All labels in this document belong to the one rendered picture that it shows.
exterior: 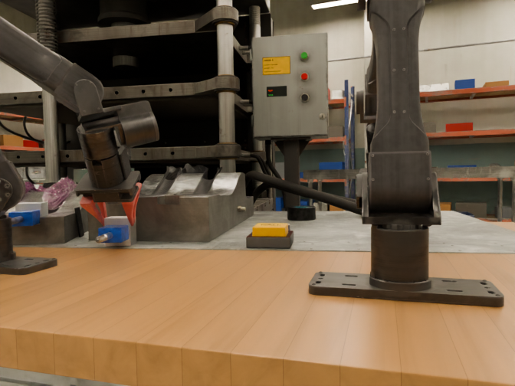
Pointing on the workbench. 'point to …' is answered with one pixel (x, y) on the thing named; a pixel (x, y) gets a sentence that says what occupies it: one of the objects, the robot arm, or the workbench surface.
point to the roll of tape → (301, 213)
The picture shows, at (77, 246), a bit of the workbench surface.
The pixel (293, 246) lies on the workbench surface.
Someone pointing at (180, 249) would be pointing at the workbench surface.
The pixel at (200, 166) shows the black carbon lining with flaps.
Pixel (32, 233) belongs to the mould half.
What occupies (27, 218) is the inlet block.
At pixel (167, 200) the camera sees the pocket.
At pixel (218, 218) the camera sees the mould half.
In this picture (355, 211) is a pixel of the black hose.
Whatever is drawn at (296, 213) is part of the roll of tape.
